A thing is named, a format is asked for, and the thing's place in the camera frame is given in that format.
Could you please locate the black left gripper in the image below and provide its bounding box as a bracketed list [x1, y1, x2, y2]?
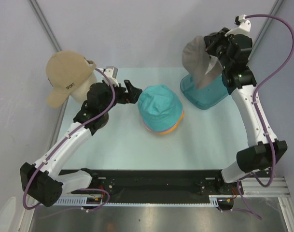
[100, 80, 142, 115]

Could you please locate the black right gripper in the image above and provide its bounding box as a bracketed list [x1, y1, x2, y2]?
[205, 27, 236, 70]

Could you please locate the grey hat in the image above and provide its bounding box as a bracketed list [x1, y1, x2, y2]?
[182, 36, 223, 89]

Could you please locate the teal hat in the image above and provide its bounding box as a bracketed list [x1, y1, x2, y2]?
[138, 85, 184, 132]

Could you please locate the purple hat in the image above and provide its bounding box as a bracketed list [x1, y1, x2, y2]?
[141, 111, 185, 133]

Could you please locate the tan baseball cap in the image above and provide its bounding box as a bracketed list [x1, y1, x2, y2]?
[46, 50, 97, 108]

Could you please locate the yellow bucket hat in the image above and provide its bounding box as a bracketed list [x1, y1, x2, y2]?
[155, 112, 184, 135]

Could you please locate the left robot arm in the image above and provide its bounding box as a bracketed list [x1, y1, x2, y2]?
[20, 80, 142, 207]

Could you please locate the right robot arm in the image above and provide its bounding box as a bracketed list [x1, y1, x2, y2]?
[204, 28, 287, 194]

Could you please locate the cream mannequin head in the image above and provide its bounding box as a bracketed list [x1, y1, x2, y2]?
[70, 73, 97, 104]

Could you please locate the teal plastic bin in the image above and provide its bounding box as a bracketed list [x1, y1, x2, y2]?
[180, 75, 228, 110]

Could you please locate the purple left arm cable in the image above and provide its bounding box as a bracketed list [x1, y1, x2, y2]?
[22, 68, 117, 210]

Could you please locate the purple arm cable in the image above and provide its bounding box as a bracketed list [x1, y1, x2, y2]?
[236, 14, 294, 220]
[22, 68, 117, 210]

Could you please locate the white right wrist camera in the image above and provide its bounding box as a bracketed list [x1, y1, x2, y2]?
[225, 14, 251, 37]

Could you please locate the aluminium corner rail right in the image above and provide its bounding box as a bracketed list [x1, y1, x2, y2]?
[249, 0, 286, 61]

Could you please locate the aluminium corner rail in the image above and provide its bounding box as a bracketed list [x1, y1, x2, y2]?
[28, 0, 62, 52]
[249, 0, 286, 61]

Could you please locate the aluminium corner rail left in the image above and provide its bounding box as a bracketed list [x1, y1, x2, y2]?
[28, 0, 62, 52]

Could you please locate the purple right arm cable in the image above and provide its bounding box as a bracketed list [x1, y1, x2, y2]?
[236, 14, 294, 220]

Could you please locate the white slotted cable duct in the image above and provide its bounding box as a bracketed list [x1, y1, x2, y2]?
[53, 195, 233, 207]

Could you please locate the aluminium frame rail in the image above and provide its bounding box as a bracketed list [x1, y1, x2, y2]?
[241, 177, 290, 198]

